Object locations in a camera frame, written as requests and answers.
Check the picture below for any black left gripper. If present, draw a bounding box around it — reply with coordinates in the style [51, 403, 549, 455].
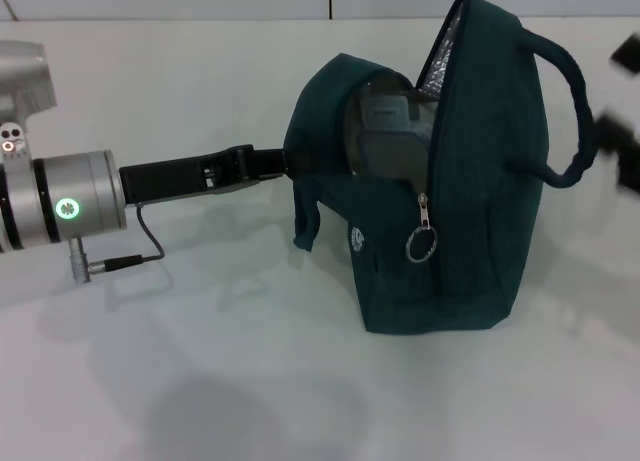
[118, 144, 297, 206]

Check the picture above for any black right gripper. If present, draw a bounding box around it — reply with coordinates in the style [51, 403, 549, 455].
[594, 32, 640, 198]

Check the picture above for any clear blue-rimmed plastic container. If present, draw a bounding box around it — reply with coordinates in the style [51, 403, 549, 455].
[352, 93, 435, 183]

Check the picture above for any dark teal fabric lunch bag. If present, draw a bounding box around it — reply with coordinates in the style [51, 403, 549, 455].
[282, 0, 596, 337]

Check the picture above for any dark left arm cable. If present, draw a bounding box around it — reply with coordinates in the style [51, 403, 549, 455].
[69, 203, 167, 285]

